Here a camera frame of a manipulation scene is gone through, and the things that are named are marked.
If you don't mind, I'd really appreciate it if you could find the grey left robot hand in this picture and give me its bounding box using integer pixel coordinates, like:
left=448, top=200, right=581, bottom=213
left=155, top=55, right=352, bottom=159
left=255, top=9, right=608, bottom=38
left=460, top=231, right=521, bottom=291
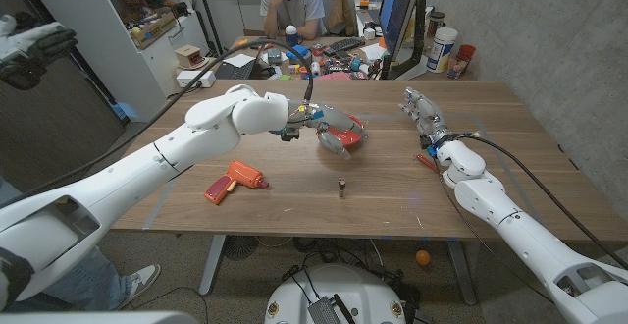
left=282, top=98, right=368, bottom=161

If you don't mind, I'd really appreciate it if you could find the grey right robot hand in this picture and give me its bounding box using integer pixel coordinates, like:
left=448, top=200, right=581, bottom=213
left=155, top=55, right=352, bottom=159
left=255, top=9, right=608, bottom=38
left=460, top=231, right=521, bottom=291
left=397, top=86, right=455, bottom=151

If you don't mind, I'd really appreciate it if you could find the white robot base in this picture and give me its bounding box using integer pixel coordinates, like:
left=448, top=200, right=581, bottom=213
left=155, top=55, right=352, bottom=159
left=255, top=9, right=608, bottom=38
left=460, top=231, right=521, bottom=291
left=263, top=263, right=408, bottom=324

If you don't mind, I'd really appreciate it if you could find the red bowl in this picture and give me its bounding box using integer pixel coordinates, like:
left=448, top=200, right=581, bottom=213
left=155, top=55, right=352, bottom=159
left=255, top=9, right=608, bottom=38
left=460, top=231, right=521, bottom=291
left=321, top=114, right=367, bottom=149

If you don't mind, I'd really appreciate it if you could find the orange toy electric screwdriver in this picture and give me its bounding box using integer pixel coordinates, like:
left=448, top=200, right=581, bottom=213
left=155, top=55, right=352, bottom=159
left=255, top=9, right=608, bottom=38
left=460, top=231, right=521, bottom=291
left=203, top=159, right=271, bottom=206

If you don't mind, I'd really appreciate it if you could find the clear plastic cup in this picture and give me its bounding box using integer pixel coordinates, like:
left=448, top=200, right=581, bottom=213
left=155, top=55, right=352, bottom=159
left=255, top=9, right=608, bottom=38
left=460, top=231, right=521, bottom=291
left=445, top=54, right=470, bottom=81

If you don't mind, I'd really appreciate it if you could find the white plastic tub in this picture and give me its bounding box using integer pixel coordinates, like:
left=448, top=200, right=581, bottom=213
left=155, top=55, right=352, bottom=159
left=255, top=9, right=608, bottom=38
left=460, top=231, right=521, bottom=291
left=425, top=27, right=459, bottom=74

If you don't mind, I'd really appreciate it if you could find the red cup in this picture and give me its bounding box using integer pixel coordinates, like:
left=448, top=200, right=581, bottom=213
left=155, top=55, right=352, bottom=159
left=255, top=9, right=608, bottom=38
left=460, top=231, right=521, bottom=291
left=457, top=43, right=477, bottom=70

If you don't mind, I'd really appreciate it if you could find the black keyboard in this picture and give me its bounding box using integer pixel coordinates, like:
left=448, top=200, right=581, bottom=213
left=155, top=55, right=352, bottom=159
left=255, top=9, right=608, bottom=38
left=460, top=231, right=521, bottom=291
left=322, top=36, right=367, bottom=58

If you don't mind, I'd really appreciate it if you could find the dark jar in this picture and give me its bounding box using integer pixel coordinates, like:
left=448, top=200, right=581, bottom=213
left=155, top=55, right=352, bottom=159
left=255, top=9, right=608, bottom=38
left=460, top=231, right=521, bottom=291
left=426, top=11, right=446, bottom=39

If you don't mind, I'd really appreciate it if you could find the cluttered wooden desk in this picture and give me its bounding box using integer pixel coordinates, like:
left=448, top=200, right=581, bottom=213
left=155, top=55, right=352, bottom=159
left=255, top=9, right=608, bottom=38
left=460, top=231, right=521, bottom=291
left=223, top=33, right=475, bottom=82

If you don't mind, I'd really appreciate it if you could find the dark laptop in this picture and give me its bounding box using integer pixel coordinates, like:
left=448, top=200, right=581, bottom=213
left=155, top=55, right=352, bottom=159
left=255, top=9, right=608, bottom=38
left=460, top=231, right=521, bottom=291
left=214, top=36, right=271, bottom=81

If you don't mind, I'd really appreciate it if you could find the black computer monitor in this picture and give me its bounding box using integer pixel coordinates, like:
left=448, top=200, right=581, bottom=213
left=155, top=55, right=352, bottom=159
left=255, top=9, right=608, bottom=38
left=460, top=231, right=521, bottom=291
left=378, top=0, right=429, bottom=81

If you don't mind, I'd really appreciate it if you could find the white paper sheet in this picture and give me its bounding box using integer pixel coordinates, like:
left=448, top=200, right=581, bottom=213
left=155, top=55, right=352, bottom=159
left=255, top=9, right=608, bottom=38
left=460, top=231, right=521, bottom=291
left=222, top=53, right=256, bottom=69

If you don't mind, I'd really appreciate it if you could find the brown jacket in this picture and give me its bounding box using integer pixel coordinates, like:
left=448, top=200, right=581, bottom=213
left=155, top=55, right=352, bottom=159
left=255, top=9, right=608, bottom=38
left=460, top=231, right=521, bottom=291
left=301, top=0, right=357, bottom=38

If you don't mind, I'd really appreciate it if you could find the seated person in grey shirt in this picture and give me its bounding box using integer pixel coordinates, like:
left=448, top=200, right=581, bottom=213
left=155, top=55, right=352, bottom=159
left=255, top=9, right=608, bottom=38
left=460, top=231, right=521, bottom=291
left=258, top=0, right=329, bottom=40

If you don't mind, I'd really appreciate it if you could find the white power box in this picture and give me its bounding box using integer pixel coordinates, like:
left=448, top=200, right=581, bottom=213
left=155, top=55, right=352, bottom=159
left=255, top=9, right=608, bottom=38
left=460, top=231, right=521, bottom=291
left=175, top=70, right=217, bottom=89

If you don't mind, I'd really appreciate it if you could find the white low cabinet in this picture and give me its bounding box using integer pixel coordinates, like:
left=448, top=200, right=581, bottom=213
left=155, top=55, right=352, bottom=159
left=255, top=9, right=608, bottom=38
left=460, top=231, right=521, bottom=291
left=200, top=0, right=266, bottom=38

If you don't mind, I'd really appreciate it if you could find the black floor fan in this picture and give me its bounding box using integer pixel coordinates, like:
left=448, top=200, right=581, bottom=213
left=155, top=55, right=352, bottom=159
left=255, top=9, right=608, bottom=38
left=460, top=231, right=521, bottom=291
left=223, top=235, right=260, bottom=262

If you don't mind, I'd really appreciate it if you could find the grey table leg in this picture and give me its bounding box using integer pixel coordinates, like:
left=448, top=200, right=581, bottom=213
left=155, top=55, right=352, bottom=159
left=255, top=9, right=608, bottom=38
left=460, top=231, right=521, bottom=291
left=198, top=234, right=227, bottom=297
left=445, top=239, right=478, bottom=307

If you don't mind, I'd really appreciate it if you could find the small beige box device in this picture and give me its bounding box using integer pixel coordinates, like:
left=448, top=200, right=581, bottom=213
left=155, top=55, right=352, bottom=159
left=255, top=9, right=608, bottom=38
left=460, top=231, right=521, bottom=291
left=174, top=44, right=210, bottom=70

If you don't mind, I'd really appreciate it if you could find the cardboard box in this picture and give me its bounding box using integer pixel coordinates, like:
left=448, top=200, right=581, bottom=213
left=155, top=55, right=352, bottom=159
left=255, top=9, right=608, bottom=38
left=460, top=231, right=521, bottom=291
left=131, top=10, right=179, bottom=50

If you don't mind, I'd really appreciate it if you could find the white shelf unit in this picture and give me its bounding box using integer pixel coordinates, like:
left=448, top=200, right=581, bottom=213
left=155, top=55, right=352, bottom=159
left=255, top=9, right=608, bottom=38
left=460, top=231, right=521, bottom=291
left=19, top=0, right=212, bottom=123

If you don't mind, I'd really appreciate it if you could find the standing person in jeans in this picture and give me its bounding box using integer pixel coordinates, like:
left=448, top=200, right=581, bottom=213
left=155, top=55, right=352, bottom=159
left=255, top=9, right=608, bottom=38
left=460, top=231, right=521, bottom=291
left=0, top=176, right=163, bottom=313

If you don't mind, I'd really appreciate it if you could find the white robot torso cover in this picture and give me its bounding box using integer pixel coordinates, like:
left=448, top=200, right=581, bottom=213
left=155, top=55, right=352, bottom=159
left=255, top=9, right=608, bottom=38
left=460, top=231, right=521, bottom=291
left=0, top=310, right=198, bottom=324

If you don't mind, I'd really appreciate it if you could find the red-handled metal tool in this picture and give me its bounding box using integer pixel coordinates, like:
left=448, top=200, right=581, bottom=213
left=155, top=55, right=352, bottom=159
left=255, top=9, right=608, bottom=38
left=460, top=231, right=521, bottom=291
left=415, top=153, right=441, bottom=173

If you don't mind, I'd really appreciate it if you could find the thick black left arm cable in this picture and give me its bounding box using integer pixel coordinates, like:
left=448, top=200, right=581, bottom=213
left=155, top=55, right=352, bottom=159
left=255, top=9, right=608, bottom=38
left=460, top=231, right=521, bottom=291
left=0, top=38, right=315, bottom=210

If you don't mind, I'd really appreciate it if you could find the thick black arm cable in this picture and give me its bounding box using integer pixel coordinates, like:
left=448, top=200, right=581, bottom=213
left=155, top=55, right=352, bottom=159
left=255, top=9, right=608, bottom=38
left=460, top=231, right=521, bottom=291
left=0, top=38, right=315, bottom=210
left=455, top=132, right=628, bottom=270

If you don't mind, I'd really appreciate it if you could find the black floor cable bundle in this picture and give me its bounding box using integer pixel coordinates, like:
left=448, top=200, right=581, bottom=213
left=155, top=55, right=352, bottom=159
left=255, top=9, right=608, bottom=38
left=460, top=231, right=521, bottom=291
left=282, top=238, right=423, bottom=315

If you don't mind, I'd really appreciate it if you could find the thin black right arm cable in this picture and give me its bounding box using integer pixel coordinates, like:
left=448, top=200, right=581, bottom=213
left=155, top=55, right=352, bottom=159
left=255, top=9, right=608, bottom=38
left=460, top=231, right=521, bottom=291
left=436, top=171, right=555, bottom=308

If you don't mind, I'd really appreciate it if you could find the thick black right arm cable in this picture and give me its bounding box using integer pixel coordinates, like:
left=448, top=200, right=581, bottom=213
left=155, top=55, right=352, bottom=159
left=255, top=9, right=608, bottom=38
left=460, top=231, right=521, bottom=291
left=455, top=132, right=628, bottom=270

